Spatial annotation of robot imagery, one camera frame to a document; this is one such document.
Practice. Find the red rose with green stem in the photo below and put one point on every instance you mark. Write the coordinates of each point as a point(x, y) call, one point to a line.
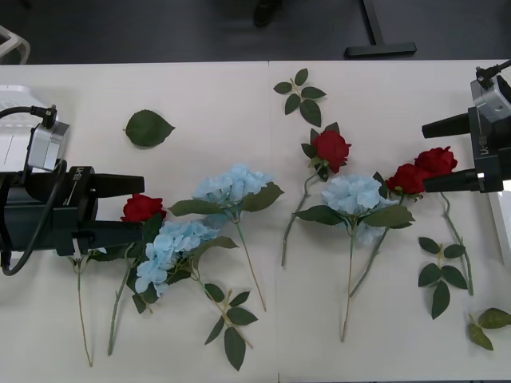
point(331, 149)
point(435, 159)
point(141, 207)
point(407, 179)

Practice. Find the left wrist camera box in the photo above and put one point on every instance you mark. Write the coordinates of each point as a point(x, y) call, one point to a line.
point(50, 145)

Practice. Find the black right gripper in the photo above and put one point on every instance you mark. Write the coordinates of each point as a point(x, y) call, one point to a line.
point(495, 155)

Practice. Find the black stand foot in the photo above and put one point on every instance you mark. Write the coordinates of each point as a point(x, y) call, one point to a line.
point(379, 48)

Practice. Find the pale rounded frame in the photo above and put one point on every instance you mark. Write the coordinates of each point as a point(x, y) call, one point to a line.
point(24, 48)

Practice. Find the large single green leaf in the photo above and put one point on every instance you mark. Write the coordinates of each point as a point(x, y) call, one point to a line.
point(147, 128)

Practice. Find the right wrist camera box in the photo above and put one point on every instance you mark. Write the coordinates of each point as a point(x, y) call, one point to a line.
point(489, 97)

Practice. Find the small two-leaf green twig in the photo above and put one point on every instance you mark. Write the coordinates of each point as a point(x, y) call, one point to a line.
point(495, 318)

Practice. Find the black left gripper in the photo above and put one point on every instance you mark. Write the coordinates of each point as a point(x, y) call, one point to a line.
point(48, 215)

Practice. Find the shallow white box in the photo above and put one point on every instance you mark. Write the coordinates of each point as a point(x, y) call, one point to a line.
point(504, 223)
point(12, 139)

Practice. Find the person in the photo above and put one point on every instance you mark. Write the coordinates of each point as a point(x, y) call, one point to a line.
point(265, 14)

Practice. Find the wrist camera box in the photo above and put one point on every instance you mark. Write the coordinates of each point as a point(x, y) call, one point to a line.
point(50, 145)
point(489, 97)

